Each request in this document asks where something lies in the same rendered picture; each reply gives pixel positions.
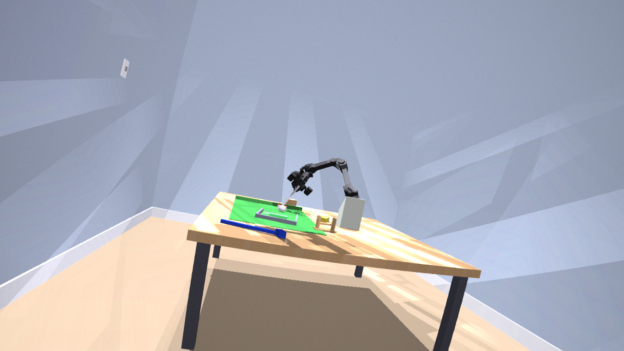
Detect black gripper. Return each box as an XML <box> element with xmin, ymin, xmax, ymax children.
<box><xmin>287</xmin><ymin>173</ymin><xmax>312</xmax><ymax>195</ymax></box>

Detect blue golf putter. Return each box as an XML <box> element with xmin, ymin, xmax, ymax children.
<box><xmin>220</xmin><ymin>219</ymin><xmax>286</xmax><ymax>239</ymax></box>

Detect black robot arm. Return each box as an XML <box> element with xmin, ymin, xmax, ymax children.
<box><xmin>292</xmin><ymin>158</ymin><xmax>359</xmax><ymax>199</ymax></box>

